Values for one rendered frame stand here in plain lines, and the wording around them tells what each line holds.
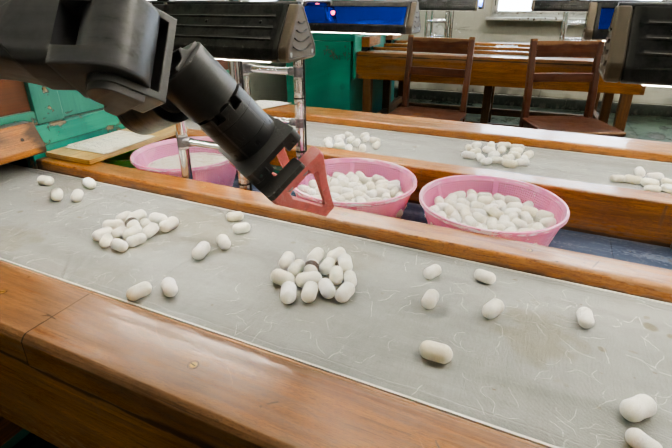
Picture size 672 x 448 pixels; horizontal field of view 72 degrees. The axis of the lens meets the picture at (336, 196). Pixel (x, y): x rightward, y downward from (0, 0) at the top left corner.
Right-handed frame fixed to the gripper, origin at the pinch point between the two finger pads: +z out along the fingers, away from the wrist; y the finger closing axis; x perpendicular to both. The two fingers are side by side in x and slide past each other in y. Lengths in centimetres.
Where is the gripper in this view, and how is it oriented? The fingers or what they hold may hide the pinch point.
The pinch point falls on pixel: (305, 192)
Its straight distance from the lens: 53.1
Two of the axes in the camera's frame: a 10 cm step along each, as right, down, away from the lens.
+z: 5.6, 5.9, 5.9
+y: 4.9, 3.4, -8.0
